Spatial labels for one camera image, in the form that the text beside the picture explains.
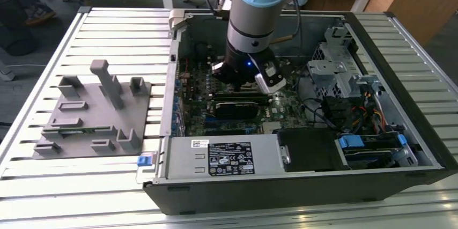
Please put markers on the grey parts rack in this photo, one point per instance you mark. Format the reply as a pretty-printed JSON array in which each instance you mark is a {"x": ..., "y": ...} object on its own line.
[{"x": 97, "y": 105}]

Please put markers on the CPU socket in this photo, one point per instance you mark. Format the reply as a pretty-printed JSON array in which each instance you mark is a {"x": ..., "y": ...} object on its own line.
[{"x": 253, "y": 88}]

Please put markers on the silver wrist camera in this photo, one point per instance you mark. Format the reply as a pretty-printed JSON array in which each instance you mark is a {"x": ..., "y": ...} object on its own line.
[{"x": 218, "y": 68}]

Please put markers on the silver chipset heatsink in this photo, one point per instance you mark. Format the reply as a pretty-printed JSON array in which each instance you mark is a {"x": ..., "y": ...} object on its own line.
[{"x": 271, "y": 127}]

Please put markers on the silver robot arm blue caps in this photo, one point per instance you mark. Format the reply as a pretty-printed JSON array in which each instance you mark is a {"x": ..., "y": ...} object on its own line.
[{"x": 250, "y": 20}]

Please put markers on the black PC case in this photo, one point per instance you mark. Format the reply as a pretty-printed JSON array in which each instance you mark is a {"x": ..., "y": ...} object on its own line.
[{"x": 286, "y": 196}]

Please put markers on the green RAM stick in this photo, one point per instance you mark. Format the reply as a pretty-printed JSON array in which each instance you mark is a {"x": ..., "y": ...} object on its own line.
[{"x": 77, "y": 132}]

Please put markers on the blue disk carrier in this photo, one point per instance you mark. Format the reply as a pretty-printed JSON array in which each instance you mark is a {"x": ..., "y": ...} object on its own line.
[{"x": 350, "y": 141}]

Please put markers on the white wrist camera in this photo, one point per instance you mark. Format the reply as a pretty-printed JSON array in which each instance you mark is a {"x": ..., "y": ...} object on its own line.
[{"x": 271, "y": 78}]

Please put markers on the wooden cabinet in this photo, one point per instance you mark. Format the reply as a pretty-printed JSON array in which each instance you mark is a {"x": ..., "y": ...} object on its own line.
[{"x": 429, "y": 3}]

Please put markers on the metal drive cage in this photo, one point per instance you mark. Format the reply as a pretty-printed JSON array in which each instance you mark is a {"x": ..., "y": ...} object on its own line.
[{"x": 328, "y": 78}]

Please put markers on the person's shoe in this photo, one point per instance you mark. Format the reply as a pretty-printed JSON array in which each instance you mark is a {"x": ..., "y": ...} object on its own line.
[{"x": 40, "y": 15}]

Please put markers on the grey power supply unit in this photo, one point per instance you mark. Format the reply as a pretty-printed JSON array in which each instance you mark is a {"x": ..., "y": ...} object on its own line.
[{"x": 186, "y": 159}]

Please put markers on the green motherboard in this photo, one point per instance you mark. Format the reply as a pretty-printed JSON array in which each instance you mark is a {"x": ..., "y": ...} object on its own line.
[{"x": 282, "y": 105}]

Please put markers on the blue case latch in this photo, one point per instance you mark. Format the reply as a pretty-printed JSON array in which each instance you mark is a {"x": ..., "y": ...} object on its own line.
[{"x": 145, "y": 160}]

